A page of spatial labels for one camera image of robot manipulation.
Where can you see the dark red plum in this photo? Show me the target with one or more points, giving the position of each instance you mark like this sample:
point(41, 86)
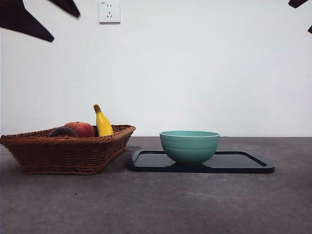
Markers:
point(62, 132)

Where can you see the dark green rectangular tray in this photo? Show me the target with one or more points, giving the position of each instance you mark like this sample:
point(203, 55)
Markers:
point(234, 163)

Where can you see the brown wicker basket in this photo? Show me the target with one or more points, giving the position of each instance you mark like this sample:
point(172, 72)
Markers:
point(61, 156)

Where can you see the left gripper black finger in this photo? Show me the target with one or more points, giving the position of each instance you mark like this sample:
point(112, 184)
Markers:
point(68, 6)
point(19, 19)

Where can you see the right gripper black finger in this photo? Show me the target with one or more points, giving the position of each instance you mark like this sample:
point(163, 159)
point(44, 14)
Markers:
point(299, 3)
point(310, 29)

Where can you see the dark green fruit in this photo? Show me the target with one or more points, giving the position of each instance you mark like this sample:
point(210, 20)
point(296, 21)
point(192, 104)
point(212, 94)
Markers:
point(95, 132)

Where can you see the white wall socket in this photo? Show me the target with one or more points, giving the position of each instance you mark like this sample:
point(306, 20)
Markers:
point(109, 12)

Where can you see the yellow banana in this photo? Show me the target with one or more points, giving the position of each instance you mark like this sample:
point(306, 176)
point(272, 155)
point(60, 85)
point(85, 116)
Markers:
point(103, 124)

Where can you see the teal ceramic bowl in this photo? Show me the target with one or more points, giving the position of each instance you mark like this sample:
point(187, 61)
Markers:
point(190, 148)

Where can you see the red orange peach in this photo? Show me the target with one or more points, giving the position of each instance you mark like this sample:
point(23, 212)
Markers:
point(84, 129)

